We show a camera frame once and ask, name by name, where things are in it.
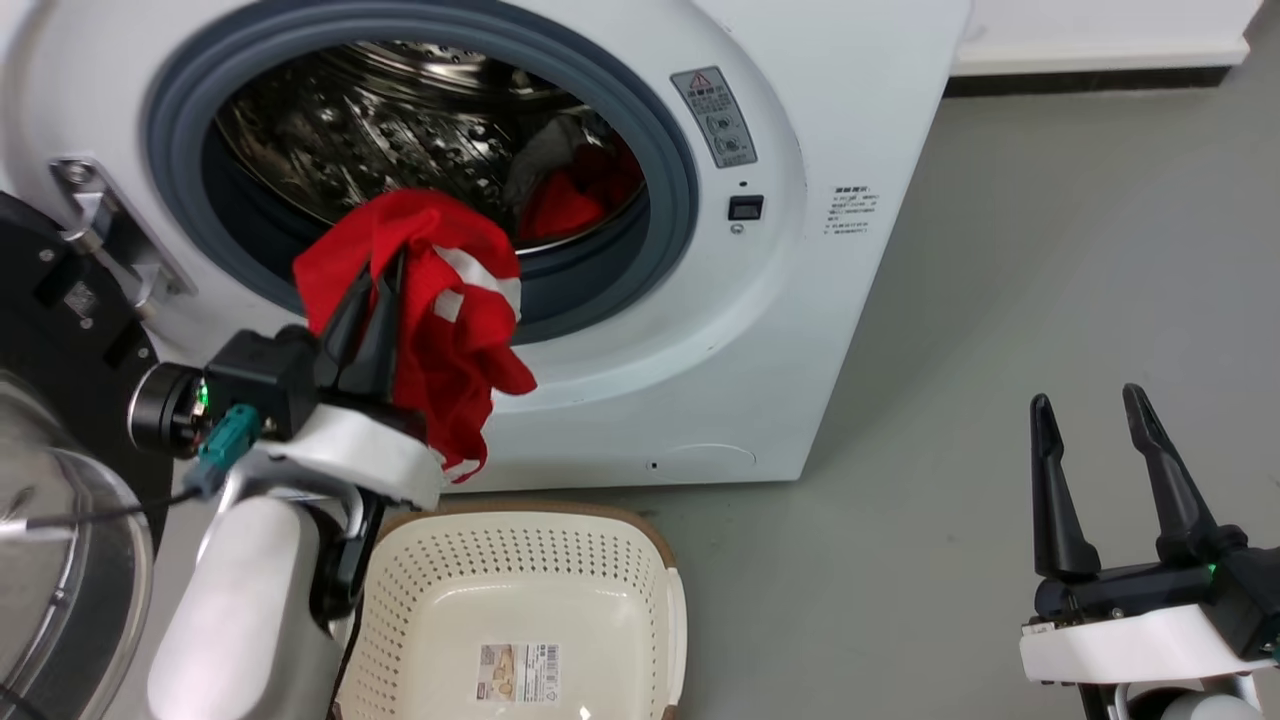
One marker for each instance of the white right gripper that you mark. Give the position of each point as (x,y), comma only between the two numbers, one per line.
(1135,625)

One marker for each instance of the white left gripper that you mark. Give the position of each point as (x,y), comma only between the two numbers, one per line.
(365,450)

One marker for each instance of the red garment with white stripes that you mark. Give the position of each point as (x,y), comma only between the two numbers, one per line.
(460,330)

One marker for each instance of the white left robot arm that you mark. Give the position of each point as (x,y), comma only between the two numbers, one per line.
(235,610)

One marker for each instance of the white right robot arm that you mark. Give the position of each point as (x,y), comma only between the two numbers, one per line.
(1180,702)

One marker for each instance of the cream perforated laundry basket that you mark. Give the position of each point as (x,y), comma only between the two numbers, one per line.
(520,590)

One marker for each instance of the basket product sticker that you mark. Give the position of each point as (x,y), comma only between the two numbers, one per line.
(518,672)

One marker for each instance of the white front-loading washing machine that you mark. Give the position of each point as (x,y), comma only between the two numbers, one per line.
(760,330)

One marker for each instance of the stainless steel washer drum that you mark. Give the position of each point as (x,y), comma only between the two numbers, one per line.
(380,130)

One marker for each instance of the grey garment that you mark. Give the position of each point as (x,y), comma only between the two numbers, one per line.
(545,150)

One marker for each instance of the metal door hinge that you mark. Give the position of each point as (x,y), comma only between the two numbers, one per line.
(110,225)

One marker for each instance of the grey rubber door gasket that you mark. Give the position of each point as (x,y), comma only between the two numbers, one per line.
(670,150)

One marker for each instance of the open washer door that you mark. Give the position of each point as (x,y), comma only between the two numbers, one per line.
(50,560)

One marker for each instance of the black door latch socket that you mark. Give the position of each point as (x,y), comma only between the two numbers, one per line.
(745,207)

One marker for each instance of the grey warning label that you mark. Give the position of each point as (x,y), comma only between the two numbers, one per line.
(714,116)

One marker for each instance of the white and dark baseboard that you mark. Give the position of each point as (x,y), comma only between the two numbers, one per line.
(1090,60)

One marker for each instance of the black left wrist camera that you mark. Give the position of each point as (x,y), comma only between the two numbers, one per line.
(255,385)

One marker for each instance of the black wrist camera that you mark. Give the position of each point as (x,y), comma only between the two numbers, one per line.
(255,385)
(1250,600)

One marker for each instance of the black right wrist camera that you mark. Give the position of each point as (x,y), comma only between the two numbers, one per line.
(1250,600)

